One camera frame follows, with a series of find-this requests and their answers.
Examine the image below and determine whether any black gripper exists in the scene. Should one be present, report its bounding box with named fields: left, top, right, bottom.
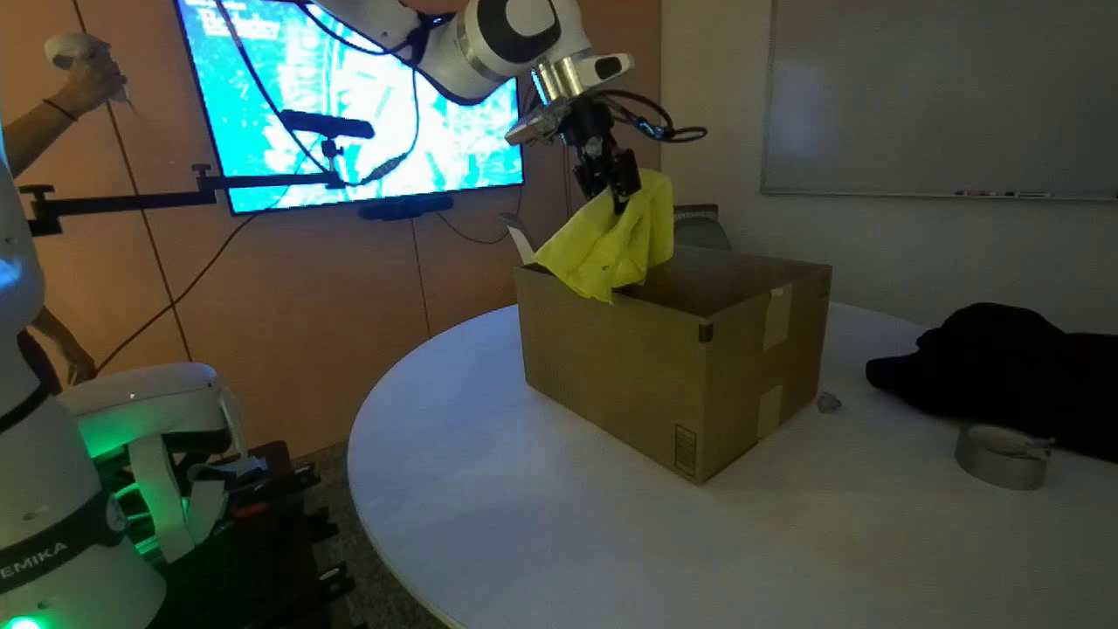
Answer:
left=556, top=95, right=647, bottom=217

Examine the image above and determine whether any yellow microfiber cloth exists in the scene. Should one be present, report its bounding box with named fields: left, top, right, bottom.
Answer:
left=533, top=168, right=678, bottom=307

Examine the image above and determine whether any white VR controller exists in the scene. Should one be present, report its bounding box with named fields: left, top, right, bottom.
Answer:
left=43, top=29, right=137, bottom=116

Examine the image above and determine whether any person forearm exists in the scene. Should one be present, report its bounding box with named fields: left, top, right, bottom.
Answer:
left=0, top=98, right=82, bottom=181

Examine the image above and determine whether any brown cardboard box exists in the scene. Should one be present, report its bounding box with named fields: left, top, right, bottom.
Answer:
left=515, top=224, right=835, bottom=485

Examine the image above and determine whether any person hand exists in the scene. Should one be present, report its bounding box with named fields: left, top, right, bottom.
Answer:
left=50, top=52, right=130, bottom=121

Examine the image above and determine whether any black soundbar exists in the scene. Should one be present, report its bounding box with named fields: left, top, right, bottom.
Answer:
left=357, top=191, right=459, bottom=227

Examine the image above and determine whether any whiteboard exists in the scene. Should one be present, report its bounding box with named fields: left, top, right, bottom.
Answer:
left=762, top=0, right=1118, bottom=207

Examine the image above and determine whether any black jacket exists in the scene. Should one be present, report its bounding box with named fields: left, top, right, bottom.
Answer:
left=864, top=299, right=1118, bottom=466

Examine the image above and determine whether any grey tape roll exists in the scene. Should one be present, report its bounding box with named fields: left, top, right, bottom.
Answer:
left=955, top=419, right=1058, bottom=492

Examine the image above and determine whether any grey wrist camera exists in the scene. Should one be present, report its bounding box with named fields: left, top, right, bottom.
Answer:
left=505, top=106, right=566, bottom=149

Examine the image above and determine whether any grey chair with handle hole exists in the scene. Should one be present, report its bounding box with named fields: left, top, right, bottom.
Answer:
left=671, top=204, right=729, bottom=255

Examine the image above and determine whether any wall mounted TV monitor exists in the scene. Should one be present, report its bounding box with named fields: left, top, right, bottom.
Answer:
left=172, top=0, right=533, bottom=219

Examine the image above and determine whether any black stereo camera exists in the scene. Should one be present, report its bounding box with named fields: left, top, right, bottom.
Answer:
left=275, top=108, right=380, bottom=143

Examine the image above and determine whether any black articulated camera mount arm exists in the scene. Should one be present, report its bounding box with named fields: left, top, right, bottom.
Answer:
left=19, top=161, right=353, bottom=241

